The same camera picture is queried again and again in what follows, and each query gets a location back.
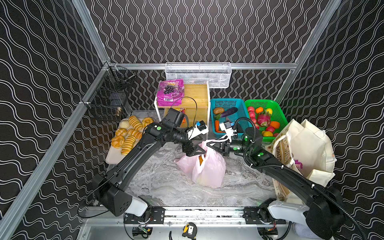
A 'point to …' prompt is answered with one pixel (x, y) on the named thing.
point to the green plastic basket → (276, 115)
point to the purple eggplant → (229, 112)
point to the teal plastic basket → (242, 112)
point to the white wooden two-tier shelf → (196, 103)
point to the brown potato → (218, 110)
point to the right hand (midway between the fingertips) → (207, 145)
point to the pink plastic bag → (207, 169)
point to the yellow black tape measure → (190, 230)
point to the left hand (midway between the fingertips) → (205, 144)
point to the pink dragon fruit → (264, 119)
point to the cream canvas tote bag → (305, 149)
